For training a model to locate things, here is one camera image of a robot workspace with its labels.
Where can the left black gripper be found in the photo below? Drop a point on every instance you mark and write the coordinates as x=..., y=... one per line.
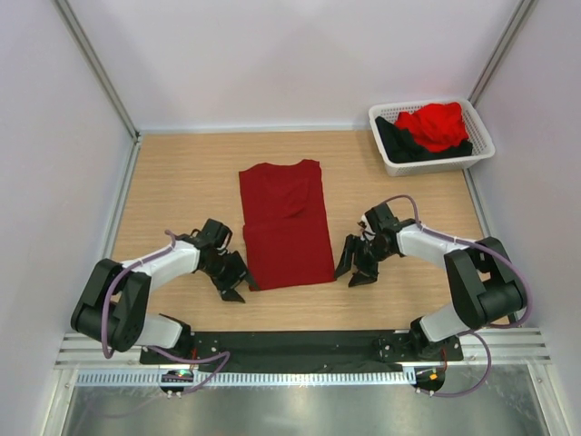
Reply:
x=239, y=272

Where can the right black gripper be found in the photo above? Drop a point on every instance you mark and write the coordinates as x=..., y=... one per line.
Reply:
x=345, y=263

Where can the dark red t-shirt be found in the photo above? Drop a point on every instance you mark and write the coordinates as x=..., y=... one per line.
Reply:
x=285, y=229

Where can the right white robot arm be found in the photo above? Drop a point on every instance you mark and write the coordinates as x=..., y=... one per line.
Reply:
x=482, y=281

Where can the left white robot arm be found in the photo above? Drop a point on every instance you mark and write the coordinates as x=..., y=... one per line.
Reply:
x=112, y=308

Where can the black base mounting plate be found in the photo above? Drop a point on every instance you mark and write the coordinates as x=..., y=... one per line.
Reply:
x=317, y=352

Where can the black shirt in basket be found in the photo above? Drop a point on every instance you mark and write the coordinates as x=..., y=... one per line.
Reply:
x=401, y=148

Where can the bright red shirt in basket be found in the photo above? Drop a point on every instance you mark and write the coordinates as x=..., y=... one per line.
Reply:
x=436, y=127

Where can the white plastic basket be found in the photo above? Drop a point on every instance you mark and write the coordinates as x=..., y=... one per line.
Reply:
x=483, y=147

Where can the white slotted cable duct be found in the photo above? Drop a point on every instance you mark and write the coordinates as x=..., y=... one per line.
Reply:
x=182, y=379

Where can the aluminium front frame rail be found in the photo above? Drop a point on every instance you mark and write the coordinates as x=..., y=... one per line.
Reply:
x=506, y=347

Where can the left aluminium corner post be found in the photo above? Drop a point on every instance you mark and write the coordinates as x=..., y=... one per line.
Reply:
x=76, y=30

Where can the aluminium corner post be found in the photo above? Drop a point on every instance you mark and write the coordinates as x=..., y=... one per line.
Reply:
x=76, y=30
x=514, y=26

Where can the right aluminium corner post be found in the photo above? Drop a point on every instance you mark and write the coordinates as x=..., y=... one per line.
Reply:
x=514, y=26

